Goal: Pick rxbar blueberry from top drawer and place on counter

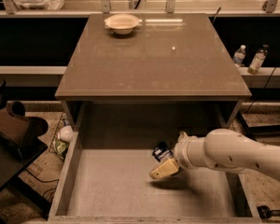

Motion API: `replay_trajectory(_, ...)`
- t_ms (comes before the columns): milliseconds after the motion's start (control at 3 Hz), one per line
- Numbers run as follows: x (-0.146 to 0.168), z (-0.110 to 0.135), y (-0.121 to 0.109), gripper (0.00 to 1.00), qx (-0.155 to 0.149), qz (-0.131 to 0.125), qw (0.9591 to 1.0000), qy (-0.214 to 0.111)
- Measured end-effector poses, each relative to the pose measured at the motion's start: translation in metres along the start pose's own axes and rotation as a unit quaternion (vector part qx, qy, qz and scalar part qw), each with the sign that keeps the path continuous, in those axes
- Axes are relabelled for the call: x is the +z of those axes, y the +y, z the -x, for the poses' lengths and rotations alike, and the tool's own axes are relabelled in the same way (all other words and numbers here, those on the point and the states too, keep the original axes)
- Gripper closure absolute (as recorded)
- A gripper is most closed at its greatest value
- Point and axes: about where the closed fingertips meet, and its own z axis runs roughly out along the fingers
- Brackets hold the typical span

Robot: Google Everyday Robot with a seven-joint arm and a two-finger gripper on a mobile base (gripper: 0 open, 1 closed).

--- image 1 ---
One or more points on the black caster wheel base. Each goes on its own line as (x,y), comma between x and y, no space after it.
(266,212)

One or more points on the white paper bowl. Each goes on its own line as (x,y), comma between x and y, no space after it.
(122,24)

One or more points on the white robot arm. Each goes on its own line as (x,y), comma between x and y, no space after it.
(221,150)

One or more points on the dark blue rxbar wrapper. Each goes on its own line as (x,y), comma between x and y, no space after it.
(161,151)

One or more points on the clear bottle yellow liquid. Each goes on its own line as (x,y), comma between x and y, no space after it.
(258,60)

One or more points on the black pole on floor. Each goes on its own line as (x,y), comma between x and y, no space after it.
(245,127)

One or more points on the green snack bag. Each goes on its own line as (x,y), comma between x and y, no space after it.
(60,148)

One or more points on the clear water bottle blue label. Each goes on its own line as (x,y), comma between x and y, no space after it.
(239,56)

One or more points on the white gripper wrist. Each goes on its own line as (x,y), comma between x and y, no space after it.
(179,152)

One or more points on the grey cabinet counter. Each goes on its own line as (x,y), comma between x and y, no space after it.
(167,57)

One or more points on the open grey top drawer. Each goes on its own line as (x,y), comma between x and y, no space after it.
(105,178)

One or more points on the white round object on floor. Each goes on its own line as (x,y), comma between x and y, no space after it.
(65,134)

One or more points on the black office chair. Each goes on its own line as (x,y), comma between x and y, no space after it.
(19,147)

